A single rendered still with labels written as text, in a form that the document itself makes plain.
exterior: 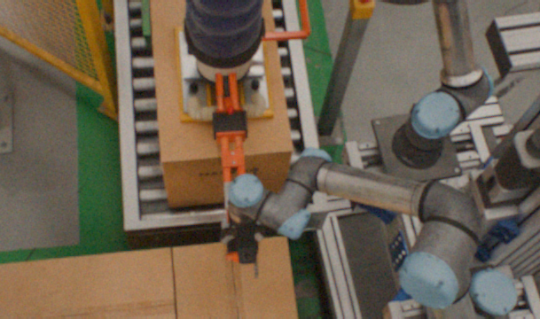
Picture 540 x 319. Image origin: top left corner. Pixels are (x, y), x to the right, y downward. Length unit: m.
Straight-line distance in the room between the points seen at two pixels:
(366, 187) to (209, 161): 0.74
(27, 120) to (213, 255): 1.26
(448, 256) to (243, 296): 1.17
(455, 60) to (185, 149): 0.83
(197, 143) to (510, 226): 0.93
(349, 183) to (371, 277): 1.31
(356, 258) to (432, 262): 1.49
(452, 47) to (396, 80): 1.56
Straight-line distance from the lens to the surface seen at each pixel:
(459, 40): 2.00
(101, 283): 2.56
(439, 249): 1.48
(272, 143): 2.26
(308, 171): 1.72
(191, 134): 2.27
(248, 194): 1.67
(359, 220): 3.00
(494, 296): 1.89
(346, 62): 2.79
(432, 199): 1.55
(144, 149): 2.70
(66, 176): 3.30
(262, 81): 2.33
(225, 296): 2.52
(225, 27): 1.96
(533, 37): 1.26
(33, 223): 3.26
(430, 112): 2.03
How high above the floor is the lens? 2.99
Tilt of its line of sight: 66 degrees down
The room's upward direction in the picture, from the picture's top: 9 degrees clockwise
